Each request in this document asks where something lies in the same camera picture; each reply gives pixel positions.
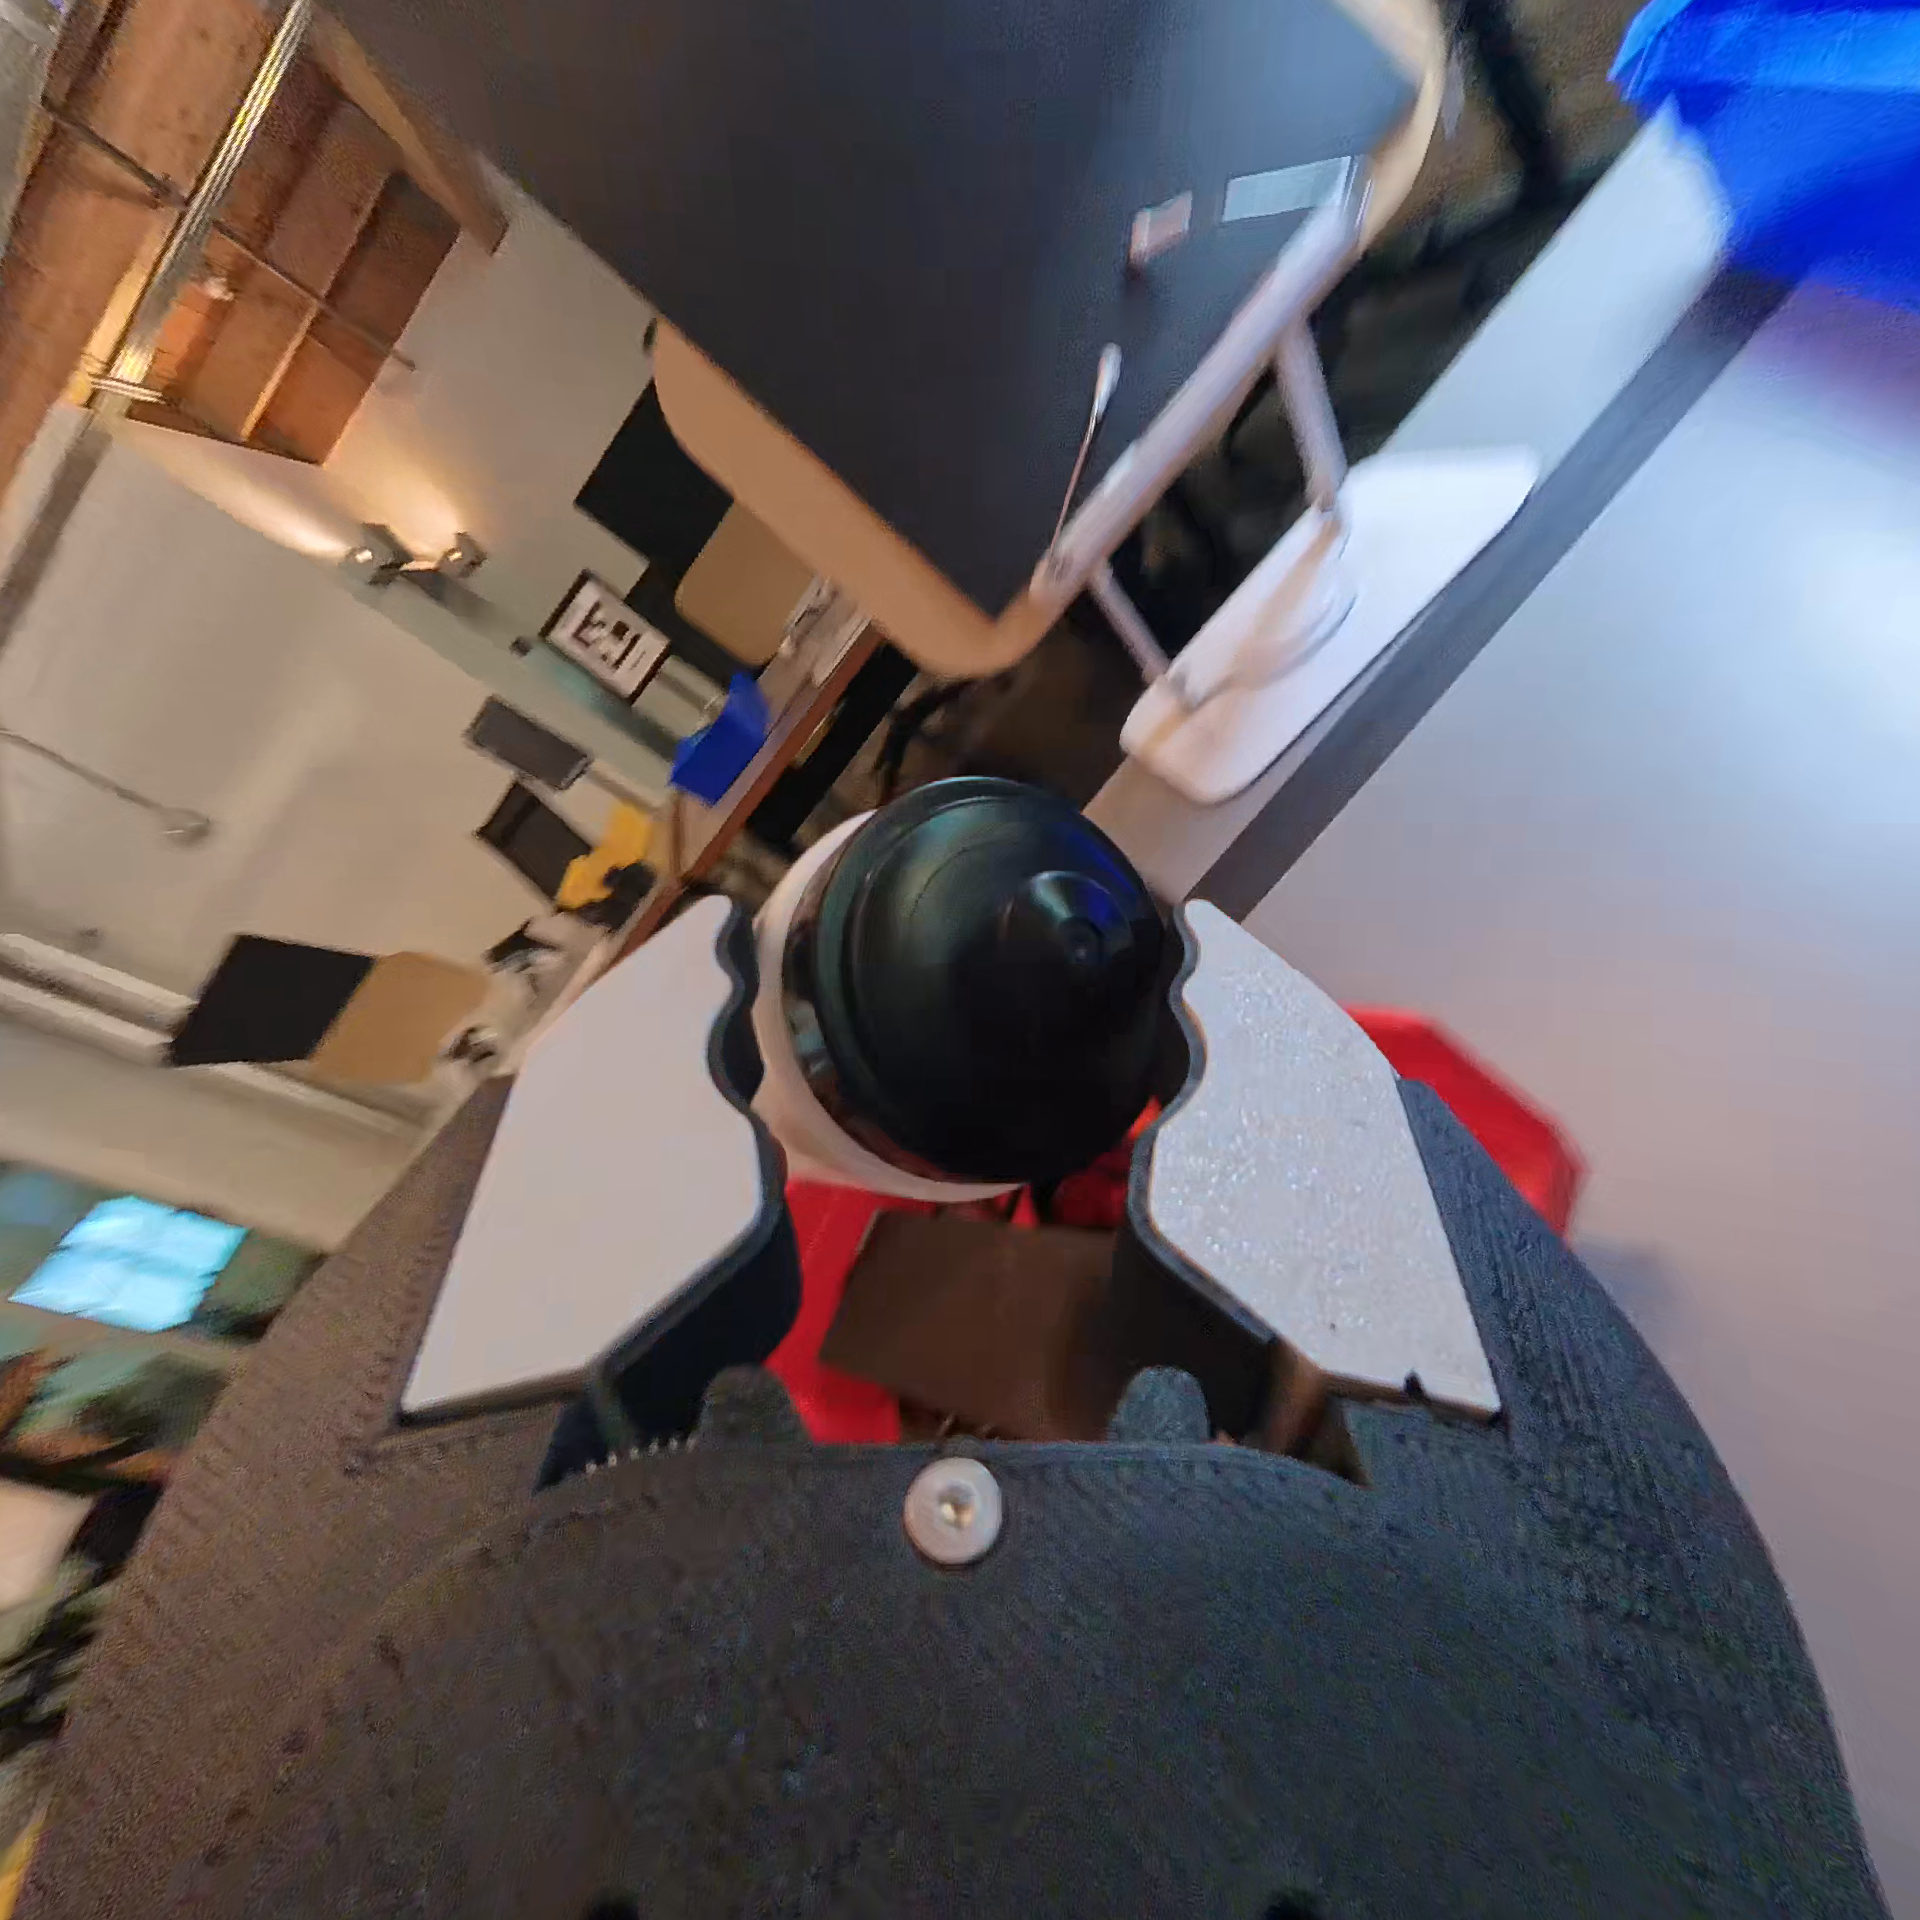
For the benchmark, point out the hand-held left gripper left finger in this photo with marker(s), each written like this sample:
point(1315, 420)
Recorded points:
point(601, 1170)

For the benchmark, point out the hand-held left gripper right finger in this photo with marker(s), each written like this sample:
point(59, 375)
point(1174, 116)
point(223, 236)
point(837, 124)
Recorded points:
point(1306, 1184)

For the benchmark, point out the red plastic tray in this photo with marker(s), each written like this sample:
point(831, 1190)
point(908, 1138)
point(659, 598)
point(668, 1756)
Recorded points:
point(1485, 1108)

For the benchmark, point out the white bottle black cap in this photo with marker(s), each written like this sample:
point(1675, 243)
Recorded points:
point(975, 975)

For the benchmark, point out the blue plastic bin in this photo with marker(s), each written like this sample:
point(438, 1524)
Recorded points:
point(1799, 136)

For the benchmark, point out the yellow tool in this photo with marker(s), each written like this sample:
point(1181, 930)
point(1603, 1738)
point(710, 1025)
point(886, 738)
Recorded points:
point(610, 862)

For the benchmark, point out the dark flat plate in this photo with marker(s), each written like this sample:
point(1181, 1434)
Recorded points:
point(975, 1305)

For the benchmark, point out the black and beige panel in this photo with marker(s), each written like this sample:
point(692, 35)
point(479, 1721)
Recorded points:
point(271, 998)
point(750, 585)

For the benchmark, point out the dark framed picture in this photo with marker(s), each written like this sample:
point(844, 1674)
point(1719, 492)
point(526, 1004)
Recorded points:
point(529, 744)

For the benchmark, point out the small blue bin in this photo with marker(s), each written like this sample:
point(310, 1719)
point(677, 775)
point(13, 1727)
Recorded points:
point(722, 750)

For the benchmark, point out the black white marker sign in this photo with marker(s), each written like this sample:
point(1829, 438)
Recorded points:
point(610, 638)

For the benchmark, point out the black panel on white stand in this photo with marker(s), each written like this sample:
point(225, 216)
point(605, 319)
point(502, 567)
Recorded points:
point(901, 224)

